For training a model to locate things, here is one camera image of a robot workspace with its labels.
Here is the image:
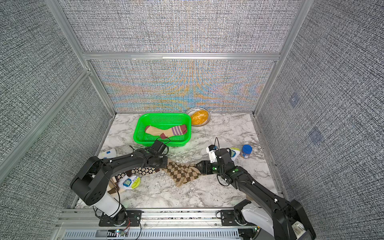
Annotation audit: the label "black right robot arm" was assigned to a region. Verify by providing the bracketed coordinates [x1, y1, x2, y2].
[197, 145, 317, 240]

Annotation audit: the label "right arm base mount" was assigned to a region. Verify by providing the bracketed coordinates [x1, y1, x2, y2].
[217, 200, 275, 237]

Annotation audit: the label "green plastic basket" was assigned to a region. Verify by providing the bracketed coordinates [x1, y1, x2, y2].
[133, 113, 192, 147]

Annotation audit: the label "white sock blue yellow patches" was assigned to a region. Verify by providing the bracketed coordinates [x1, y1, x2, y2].
[98, 149, 117, 159]

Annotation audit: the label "orange fruit in bowl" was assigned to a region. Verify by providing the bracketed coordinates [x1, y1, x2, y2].
[191, 110, 209, 126]

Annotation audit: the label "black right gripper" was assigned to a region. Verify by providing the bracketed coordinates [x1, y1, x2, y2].
[195, 160, 227, 177]

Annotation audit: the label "blue lid jar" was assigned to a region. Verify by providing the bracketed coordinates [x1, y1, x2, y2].
[241, 145, 253, 159]

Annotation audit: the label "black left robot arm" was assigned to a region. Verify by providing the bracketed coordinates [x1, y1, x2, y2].
[70, 140, 169, 206]

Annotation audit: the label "patterned white bowl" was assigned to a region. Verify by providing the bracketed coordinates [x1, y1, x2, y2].
[185, 107, 211, 127]

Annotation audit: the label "brown checkered argyle sock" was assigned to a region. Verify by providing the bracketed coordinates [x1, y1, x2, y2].
[163, 160, 202, 187]

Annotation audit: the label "aluminium front rail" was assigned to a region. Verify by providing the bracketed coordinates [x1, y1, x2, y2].
[51, 206, 274, 240]

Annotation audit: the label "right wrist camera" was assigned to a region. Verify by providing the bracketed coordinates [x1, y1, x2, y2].
[206, 145, 218, 164]

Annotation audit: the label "brown beige striped sock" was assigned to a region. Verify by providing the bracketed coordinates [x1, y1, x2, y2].
[107, 177, 120, 195]

